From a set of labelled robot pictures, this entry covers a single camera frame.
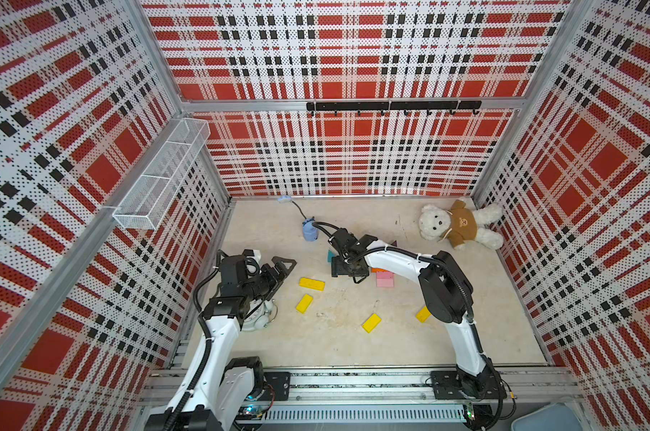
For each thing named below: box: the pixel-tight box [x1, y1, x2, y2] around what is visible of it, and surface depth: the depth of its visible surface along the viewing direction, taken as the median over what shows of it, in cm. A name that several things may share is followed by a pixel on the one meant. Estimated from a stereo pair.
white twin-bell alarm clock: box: [242, 299, 274, 332], surface depth 84 cm
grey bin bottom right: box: [510, 400, 588, 431], surface depth 69 cm
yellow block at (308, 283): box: [298, 276, 326, 292], surface depth 95 cm
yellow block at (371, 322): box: [361, 312, 383, 334], surface depth 87 cm
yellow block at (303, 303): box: [296, 293, 314, 315], surface depth 91 cm
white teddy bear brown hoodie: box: [418, 199, 504, 251], surface depth 104 cm
